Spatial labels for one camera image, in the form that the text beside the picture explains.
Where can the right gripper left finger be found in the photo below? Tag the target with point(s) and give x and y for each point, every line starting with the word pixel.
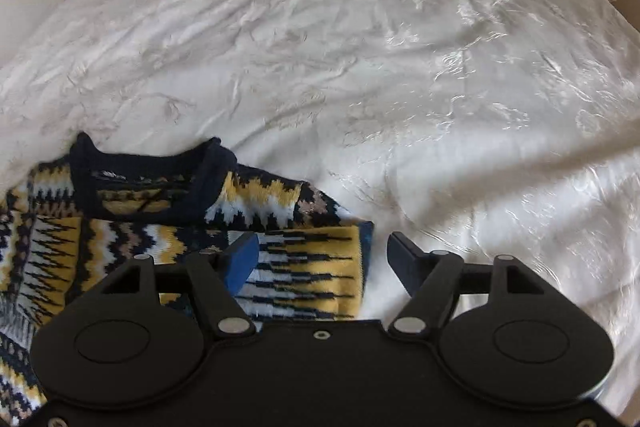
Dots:
pixel 212 296

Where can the white embroidered bedspread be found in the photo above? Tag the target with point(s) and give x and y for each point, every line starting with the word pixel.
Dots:
pixel 486 127

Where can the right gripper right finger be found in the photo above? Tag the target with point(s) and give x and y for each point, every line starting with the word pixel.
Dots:
pixel 430 279

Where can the navy yellow patterned knit sweater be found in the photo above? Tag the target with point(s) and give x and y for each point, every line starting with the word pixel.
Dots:
pixel 288 251

